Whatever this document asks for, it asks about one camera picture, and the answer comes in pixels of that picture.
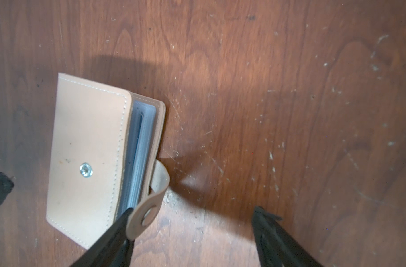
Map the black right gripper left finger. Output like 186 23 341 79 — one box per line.
72 208 135 267

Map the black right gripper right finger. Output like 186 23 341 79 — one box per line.
251 206 321 267

